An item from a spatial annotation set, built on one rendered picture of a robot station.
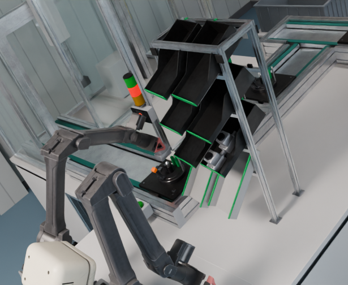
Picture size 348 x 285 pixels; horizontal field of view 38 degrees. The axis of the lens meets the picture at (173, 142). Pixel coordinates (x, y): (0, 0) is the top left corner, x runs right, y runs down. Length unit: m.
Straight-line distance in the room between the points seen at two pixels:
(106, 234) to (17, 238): 2.91
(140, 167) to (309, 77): 1.00
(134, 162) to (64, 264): 1.18
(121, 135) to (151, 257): 0.61
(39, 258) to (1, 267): 2.51
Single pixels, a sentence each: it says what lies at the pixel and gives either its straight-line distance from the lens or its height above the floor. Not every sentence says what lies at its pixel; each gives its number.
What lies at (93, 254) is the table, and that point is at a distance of 2.35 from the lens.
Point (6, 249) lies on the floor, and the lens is 4.27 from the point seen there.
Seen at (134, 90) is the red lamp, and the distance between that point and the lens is 2.33.
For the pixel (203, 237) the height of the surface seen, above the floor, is 0.86.
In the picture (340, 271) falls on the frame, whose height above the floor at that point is 0.62.
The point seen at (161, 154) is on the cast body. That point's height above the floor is 1.12.
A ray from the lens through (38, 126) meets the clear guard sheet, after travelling 3.43.
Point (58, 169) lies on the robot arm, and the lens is 1.70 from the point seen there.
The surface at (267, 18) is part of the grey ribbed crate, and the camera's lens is 4.07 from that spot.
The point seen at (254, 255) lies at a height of 0.86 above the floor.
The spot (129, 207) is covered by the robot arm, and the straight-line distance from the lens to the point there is 1.43.
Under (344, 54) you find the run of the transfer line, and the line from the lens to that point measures 2.93.
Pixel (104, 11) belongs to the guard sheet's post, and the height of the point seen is 1.72.
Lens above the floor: 2.35
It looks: 33 degrees down
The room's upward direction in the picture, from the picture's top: 24 degrees counter-clockwise
